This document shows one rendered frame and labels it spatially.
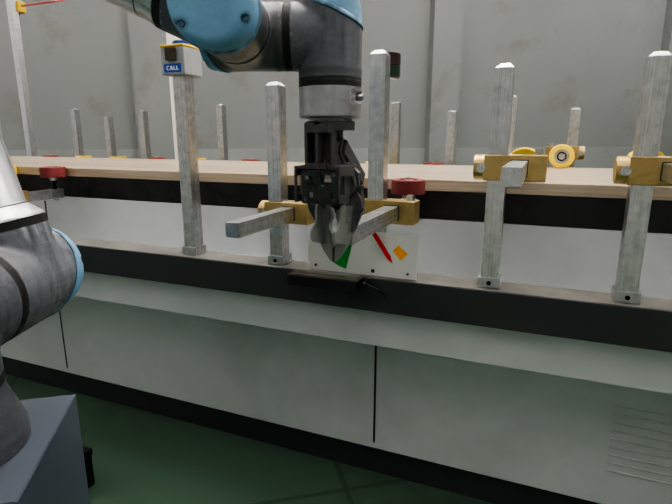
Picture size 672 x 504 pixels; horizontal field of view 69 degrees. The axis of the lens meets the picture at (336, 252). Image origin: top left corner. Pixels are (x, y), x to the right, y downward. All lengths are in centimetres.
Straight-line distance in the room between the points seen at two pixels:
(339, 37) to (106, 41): 434
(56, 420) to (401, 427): 95
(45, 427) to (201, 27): 59
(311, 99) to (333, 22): 10
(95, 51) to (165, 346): 355
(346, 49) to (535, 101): 524
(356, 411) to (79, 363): 114
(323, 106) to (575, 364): 74
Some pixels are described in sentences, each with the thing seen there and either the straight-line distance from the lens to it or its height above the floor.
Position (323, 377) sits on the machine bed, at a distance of 153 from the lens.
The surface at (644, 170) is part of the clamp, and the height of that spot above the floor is 95.
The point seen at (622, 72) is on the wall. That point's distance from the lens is 658.
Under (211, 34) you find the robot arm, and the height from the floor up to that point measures 111.
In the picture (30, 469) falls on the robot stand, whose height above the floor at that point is 60.
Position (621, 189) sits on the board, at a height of 89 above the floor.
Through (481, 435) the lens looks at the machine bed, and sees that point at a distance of 147.
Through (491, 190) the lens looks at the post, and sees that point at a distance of 103.
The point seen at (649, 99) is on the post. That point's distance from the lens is 104.
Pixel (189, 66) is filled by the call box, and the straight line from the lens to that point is 132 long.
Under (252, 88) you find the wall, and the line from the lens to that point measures 488.
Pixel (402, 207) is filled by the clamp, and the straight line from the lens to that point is 106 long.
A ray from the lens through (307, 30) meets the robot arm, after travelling 71.
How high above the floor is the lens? 100
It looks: 13 degrees down
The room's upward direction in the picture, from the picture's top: straight up
